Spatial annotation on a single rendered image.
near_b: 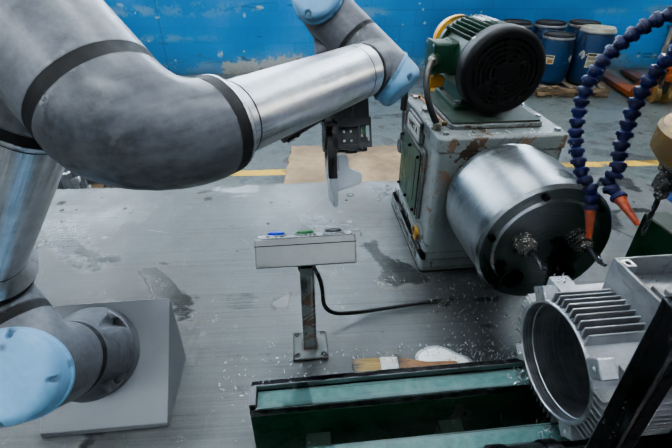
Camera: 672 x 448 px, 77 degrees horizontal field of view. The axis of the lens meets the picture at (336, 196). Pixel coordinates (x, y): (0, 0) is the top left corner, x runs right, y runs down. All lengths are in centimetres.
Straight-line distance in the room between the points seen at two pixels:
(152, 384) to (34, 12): 62
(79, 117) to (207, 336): 68
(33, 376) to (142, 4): 579
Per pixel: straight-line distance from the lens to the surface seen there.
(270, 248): 71
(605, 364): 60
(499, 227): 77
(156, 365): 84
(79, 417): 90
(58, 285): 123
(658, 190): 62
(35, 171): 51
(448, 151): 92
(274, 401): 70
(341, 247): 71
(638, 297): 65
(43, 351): 65
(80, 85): 36
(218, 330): 97
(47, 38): 38
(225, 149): 37
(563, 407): 73
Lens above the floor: 150
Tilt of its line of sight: 31 degrees down
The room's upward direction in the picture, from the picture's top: straight up
